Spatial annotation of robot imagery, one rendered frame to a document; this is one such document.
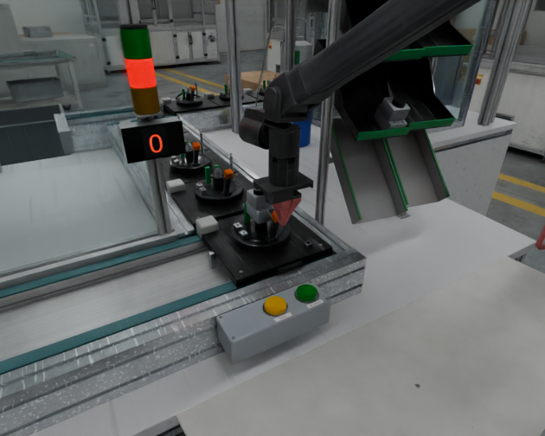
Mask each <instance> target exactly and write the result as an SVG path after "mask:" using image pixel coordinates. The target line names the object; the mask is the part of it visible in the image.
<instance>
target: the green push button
mask: <svg viewBox="0 0 545 436"><path fill-rule="evenodd" d="M297 297H298V298H299V299H301V300H303V301H312V300H314V299H315V298H316V297H317V288H316V287H315V286H313V285H308V284H304V285H300V286H299V287H298V288H297Z"/></svg>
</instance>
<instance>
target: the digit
mask: <svg viewBox="0 0 545 436"><path fill-rule="evenodd" d="M141 134H142V139H143V144H144V153H145V158H148V157H158V156H162V155H168V154H169V149H168V143H167V137H166V130H165V126H159V127H153V128H147V129H141Z"/></svg>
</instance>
